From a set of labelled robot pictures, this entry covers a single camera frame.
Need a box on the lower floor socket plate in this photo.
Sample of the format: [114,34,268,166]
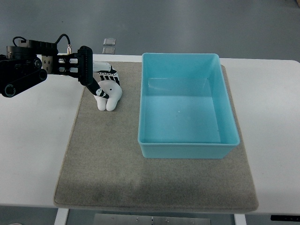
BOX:
[102,47,115,55]

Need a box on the right white table leg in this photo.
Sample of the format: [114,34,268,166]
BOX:
[234,214,247,225]

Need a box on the floor socket plate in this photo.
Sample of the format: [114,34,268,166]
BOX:
[103,38,116,46]
[102,47,115,55]

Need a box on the metal plate under table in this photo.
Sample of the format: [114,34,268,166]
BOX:
[93,213,211,225]

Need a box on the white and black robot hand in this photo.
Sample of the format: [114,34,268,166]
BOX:
[87,61,120,99]

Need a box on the grey felt mat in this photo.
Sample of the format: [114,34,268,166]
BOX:
[53,62,259,213]

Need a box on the white tooth-shaped plush toy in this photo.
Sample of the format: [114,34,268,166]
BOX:
[94,80,122,111]

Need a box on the blue plastic box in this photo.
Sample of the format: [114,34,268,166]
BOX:
[138,53,240,159]

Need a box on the black table control panel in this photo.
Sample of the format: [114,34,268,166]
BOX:
[270,215,300,222]

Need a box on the upper floor socket plate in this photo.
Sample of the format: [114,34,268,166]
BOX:
[103,38,116,46]

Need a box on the white table leg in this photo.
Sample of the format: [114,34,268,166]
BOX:
[54,208,69,225]
[234,214,247,225]

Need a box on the left white table leg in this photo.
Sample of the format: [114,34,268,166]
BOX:
[54,208,69,225]

